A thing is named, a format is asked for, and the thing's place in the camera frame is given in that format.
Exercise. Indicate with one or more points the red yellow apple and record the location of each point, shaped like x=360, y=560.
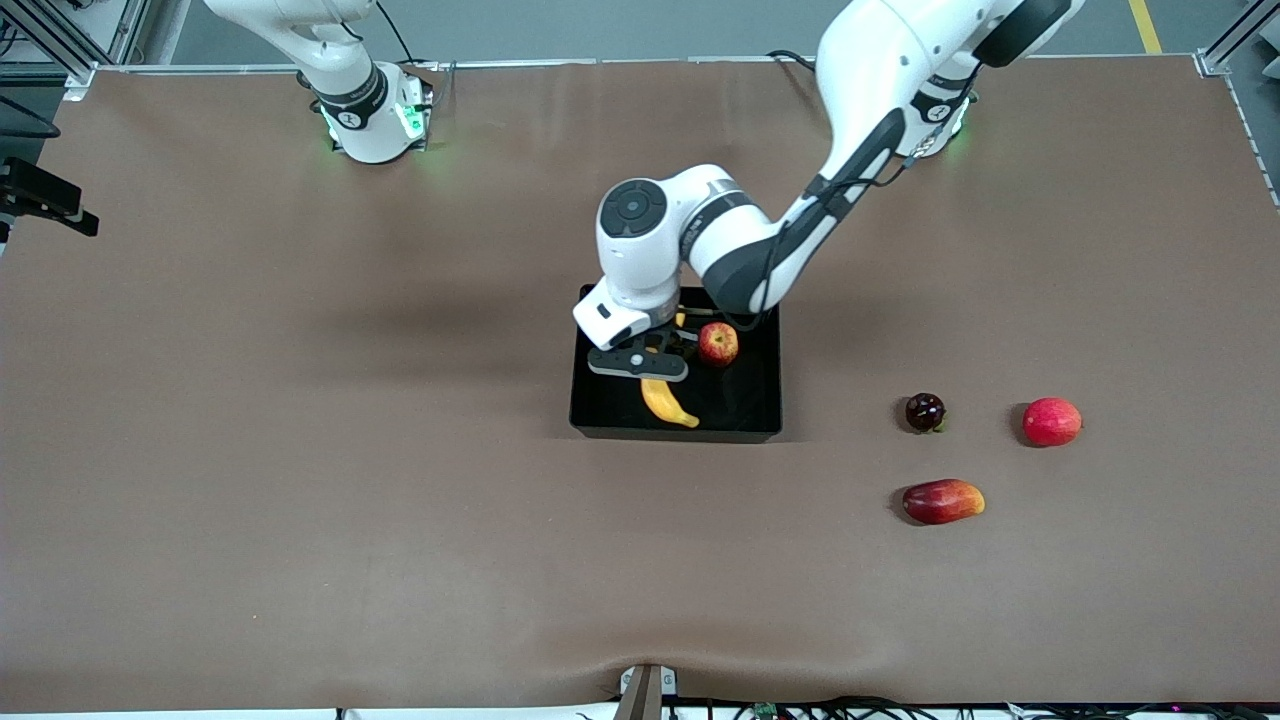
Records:
x=718, y=343

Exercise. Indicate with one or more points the brown table cover mat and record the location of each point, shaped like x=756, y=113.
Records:
x=640, y=550

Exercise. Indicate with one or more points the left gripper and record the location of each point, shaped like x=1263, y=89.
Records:
x=672, y=338

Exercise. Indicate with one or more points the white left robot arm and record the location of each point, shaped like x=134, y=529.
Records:
x=850, y=100

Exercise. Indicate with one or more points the dark purple round fruit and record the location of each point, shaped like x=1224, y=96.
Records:
x=925, y=411

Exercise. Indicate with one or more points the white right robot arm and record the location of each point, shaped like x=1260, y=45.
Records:
x=355, y=100

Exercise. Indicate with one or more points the round red peach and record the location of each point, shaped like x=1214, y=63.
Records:
x=1052, y=421

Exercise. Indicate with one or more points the aluminium frame profile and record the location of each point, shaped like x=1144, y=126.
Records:
x=60, y=45
x=1225, y=50

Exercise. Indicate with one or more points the grey camera stand bracket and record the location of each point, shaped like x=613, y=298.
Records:
x=645, y=690

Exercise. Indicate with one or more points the yellow banana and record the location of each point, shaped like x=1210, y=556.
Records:
x=668, y=405

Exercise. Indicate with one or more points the red mango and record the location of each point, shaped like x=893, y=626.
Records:
x=942, y=501

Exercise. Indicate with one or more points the black plastic box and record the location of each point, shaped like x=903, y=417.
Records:
x=740, y=400

